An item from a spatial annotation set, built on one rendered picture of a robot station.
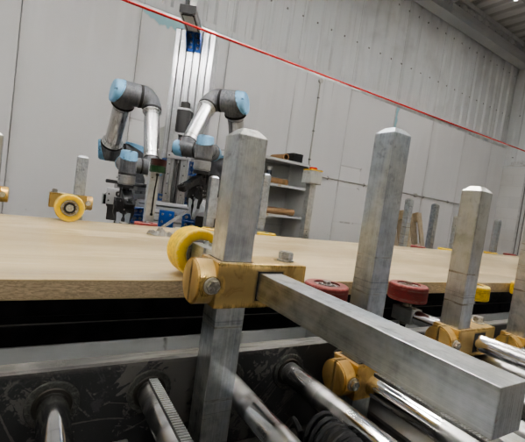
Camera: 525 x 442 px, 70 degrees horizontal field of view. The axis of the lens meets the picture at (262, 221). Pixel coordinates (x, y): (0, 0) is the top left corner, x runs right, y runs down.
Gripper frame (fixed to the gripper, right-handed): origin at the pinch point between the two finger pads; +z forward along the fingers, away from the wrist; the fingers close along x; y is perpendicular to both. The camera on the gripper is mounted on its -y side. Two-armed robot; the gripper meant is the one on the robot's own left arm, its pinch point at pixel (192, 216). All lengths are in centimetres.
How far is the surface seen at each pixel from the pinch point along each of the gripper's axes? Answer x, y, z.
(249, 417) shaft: -102, -75, 12
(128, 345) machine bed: -76, -74, 14
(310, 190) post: -28, 48, -19
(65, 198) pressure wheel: -13, -59, -4
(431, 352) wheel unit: -120, -81, -3
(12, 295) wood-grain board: -73, -90, 5
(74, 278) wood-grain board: -75, -83, 3
